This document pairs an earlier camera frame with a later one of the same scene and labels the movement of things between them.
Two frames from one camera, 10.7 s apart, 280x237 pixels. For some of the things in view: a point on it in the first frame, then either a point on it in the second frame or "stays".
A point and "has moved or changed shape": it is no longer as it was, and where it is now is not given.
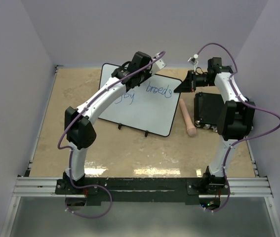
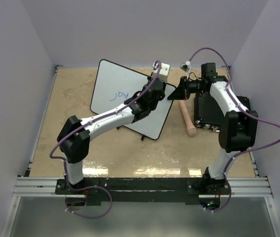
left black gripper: [148, 72] -> [163, 95]
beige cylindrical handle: [191, 129] stays
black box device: [208, 109] stays
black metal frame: [97, 190] stays
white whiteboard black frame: [151, 106] has moved or changed shape
